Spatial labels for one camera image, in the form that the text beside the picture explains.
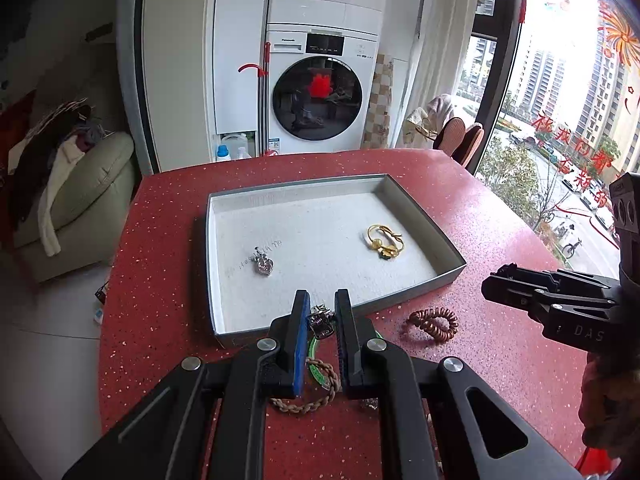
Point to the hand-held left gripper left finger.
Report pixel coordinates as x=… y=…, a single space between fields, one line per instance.
x=301 y=340

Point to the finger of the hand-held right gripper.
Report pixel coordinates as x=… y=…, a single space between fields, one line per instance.
x=550 y=279
x=575 y=320

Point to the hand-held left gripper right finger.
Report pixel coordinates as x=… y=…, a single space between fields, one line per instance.
x=342 y=340

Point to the grey shallow tray box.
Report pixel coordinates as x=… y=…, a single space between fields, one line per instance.
x=310 y=230

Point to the person's right forearm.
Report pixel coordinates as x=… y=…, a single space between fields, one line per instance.
x=612 y=400

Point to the silver heart pendant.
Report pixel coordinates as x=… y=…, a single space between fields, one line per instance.
x=262 y=261

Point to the red plastic item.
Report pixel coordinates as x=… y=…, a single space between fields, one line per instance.
x=597 y=465

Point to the brown chair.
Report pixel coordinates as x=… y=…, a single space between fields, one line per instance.
x=471 y=145
x=449 y=135

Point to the red window decals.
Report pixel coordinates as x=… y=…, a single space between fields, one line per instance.
x=617 y=35

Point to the small blue-capped bottle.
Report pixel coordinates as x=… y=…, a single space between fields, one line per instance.
x=223 y=153

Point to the beige garment on chair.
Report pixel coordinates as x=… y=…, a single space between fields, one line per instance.
x=430 y=115

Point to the small packets on floor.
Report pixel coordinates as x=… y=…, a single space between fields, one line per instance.
x=100 y=302

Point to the white detergent jug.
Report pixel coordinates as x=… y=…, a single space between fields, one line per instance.
x=236 y=142

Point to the white front-load washing machine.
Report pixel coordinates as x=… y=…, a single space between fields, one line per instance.
x=325 y=95

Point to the cream leather sofa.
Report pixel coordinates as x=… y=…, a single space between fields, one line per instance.
x=95 y=185

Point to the white curtain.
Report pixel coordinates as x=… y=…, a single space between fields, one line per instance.
x=440 y=25

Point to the white laundry cabinet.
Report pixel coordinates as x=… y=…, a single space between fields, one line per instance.
x=180 y=60

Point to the pile of clothes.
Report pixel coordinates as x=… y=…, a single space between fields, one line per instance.
x=45 y=160

